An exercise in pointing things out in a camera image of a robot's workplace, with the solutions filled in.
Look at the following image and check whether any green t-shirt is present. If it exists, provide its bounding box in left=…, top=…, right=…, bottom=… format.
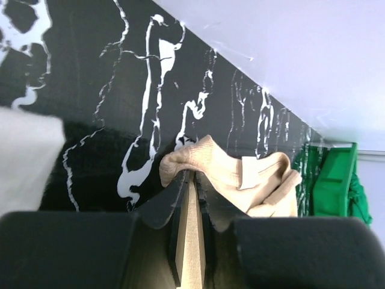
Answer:
left=347, top=173, right=372, bottom=226

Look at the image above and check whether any folded white t-shirt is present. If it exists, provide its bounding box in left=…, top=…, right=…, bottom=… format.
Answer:
left=1, top=107, right=66, bottom=216

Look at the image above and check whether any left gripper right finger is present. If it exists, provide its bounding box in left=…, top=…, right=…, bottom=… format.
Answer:
left=194, top=173, right=384, bottom=288

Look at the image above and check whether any green plastic bin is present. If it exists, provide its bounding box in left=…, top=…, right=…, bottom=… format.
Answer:
left=296, top=141, right=360, bottom=218

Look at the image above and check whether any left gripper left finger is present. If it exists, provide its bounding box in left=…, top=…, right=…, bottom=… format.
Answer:
left=1, top=171, right=189, bottom=288

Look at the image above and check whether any beige t-shirt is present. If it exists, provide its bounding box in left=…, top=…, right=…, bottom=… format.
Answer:
left=159, top=135, right=301, bottom=288

